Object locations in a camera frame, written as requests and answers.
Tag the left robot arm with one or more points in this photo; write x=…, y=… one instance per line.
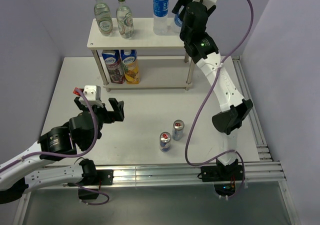
x=75, y=138

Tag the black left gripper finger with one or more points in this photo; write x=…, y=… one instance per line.
x=117, y=115
x=80, y=106

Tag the aluminium side rail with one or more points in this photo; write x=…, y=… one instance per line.
x=261, y=144

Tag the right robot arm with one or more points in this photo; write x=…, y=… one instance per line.
x=204, y=53

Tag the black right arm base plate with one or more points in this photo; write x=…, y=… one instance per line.
x=212, y=175

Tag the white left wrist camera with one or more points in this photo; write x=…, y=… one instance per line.
x=92, y=94

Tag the yellow pineapple juice carton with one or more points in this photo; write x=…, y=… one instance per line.
x=130, y=65

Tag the aluminium mounting rail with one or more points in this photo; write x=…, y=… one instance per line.
x=148, y=176

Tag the purple grape juice carton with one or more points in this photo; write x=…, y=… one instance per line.
x=113, y=65

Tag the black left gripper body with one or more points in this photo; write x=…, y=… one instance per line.
x=101, y=111

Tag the white two-tier shelf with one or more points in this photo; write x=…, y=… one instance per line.
x=161, y=62

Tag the glass soda bottle green cap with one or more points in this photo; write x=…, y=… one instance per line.
x=103, y=17

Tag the silver blue energy drink can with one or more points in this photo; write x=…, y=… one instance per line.
x=178, y=129

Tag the water bottle blue label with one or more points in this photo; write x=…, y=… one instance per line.
x=176, y=24
x=160, y=17

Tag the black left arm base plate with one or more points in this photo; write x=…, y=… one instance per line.
x=104, y=178

